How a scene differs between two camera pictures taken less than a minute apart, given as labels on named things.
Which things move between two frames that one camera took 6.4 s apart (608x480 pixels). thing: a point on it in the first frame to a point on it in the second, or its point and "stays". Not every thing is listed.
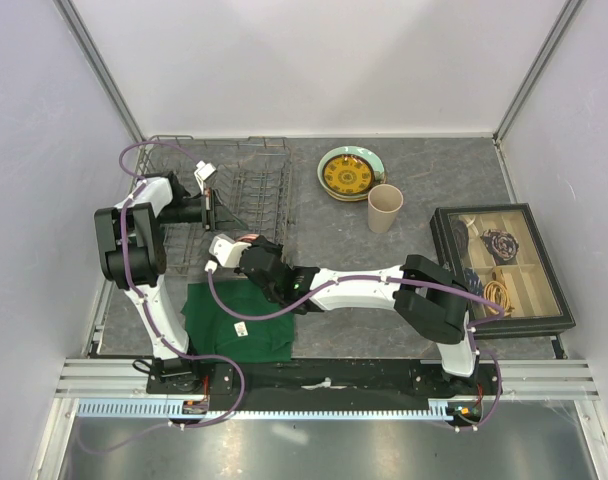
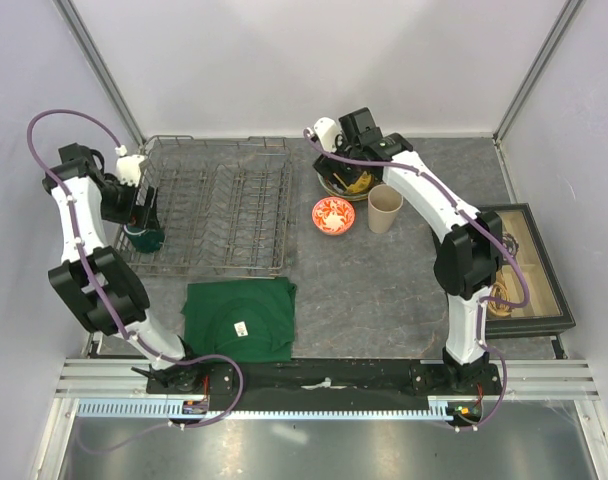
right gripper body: (270, 249) to (347, 171)
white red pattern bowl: (248, 238) to (333, 215)
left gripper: (215, 216) to (124, 217)
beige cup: (384, 202) stays
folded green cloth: (213, 332) stays
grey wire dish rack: (253, 182) stays
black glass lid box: (501, 252) stays
